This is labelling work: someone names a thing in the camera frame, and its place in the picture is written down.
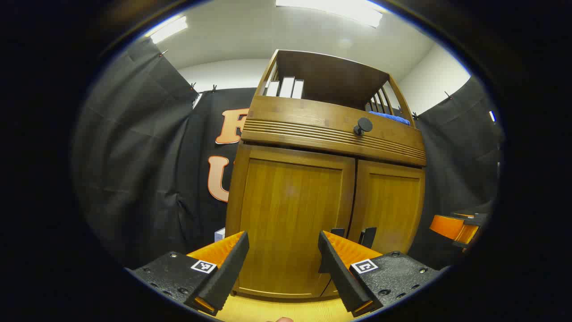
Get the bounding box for blue cloth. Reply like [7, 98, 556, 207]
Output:
[369, 111, 411, 126]

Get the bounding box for black round drawer knob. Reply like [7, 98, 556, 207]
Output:
[353, 117, 373, 136]

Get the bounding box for wooden shoe cabinet door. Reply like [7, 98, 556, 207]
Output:
[322, 160, 426, 299]
[237, 145, 357, 299]

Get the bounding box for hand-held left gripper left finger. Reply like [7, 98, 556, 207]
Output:
[126, 231, 250, 316]

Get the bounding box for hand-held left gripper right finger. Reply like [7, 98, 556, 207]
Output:
[318, 230, 447, 318]

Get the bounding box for ceiling light panel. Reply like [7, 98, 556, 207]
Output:
[150, 17, 188, 44]

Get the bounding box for wooden double-door shoe cabinet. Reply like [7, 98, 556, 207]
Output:
[225, 49, 427, 299]

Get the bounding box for ribbed wooden drawer front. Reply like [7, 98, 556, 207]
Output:
[240, 95, 427, 167]

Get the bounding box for black backdrop cloth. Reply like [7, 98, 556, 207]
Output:
[71, 38, 505, 271]

